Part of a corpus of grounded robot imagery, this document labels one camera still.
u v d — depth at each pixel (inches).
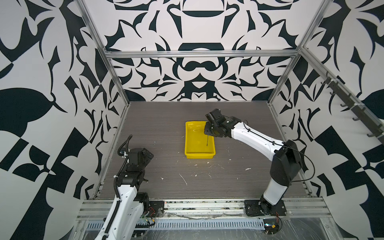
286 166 18.2
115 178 22.4
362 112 21.6
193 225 25.5
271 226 28.1
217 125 25.9
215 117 26.0
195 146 37.3
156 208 29.2
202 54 36.2
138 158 24.6
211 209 29.8
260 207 26.5
